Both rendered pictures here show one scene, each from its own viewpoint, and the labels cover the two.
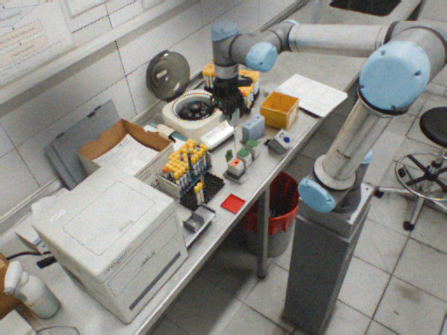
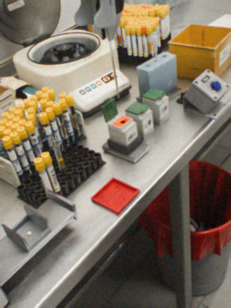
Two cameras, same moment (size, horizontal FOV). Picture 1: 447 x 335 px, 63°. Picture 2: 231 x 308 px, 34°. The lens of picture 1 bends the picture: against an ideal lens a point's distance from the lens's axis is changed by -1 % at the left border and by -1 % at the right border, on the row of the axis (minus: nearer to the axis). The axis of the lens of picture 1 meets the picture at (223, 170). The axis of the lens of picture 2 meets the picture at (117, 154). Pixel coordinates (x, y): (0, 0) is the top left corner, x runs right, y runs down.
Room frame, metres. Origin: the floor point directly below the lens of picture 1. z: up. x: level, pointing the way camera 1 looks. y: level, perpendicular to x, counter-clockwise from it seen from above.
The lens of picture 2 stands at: (0.35, -0.09, 1.39)
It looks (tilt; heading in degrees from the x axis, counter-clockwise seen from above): 39 degrees down; 6
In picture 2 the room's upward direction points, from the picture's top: 10 degrees counter-clockwise
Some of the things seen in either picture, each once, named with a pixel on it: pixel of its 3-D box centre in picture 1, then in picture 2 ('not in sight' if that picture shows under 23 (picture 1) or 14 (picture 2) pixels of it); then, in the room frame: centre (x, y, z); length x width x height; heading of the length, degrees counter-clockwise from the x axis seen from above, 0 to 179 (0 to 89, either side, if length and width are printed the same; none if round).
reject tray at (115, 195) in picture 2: (233, 203); (115, 194); (0.85, -0.02, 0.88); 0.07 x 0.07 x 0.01; 50
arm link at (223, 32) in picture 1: (226, 43); not in sight; (0.97, -0.04, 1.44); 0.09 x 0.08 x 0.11; 44
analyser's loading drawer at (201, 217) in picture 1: (189, 228); (18, 240); (0.73, 0.13, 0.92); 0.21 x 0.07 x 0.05; 140
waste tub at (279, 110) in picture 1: (278, 111); (201, 53); (1.32, -0.27, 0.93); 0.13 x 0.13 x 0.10; 55
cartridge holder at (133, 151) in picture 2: (236, 173); (124, 144); (0.99, -0.05, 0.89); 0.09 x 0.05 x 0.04; 51
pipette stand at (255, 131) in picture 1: (253, 130); (157, 79); (1.20, -0.14, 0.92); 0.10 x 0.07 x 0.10; 132
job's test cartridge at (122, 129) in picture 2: (235, 167); (123, 133); (0.99, -0.05, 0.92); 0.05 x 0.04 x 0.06; 51
